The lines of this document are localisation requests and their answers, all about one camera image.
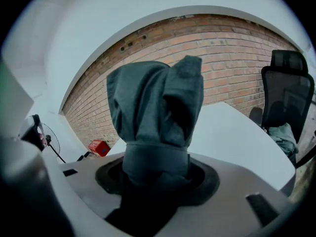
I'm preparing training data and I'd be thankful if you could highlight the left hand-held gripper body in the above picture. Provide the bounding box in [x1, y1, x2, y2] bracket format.
[18, 114, 48, 152]

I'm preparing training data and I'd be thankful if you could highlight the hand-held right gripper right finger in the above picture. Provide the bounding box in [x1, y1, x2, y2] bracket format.
[153, 153, 297, 237]

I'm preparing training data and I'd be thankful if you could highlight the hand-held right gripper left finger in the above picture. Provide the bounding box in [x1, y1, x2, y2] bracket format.
[45, 153, 135, 237]

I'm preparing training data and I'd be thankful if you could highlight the dark grey cloth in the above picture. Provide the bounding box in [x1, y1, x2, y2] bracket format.
[105, 55, 205, 237]

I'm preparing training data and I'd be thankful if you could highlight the person's left hand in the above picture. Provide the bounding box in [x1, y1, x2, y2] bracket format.
[37, 132, 48, 148]

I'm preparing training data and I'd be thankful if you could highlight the black standing fan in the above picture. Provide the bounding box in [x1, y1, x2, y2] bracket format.
[39, 121, 67, 164]

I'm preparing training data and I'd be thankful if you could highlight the red box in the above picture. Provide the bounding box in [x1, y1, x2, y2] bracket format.
[87, 139, 111, 158]

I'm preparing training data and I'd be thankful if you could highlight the person's white shirt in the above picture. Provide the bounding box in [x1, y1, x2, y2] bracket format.
[0, 55, 35, 139]

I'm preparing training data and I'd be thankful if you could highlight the white table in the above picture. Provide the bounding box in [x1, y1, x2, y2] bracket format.
[110, 101, 297, 198]

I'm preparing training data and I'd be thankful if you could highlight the grey-green bag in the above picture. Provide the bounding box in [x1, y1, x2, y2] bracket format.
[267, 122, 300, 159]

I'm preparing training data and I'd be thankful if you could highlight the black office chair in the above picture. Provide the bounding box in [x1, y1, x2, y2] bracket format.
[248, 49, 316, 169]

